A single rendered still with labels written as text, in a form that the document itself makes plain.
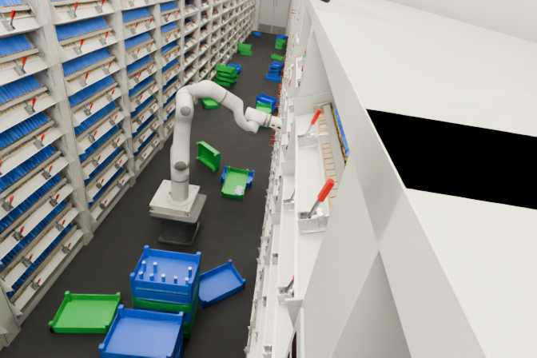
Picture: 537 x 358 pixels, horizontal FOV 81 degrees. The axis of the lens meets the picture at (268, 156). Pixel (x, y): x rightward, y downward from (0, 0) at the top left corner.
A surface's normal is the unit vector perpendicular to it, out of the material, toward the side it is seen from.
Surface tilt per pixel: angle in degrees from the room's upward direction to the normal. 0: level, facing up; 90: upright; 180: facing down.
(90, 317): 0
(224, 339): 0
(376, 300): 90
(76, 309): 0
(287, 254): 21
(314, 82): 90
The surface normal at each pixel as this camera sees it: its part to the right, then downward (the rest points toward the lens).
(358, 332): -0.07, 0.50
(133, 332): 0.15, -0.85
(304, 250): -0.21, -0.85
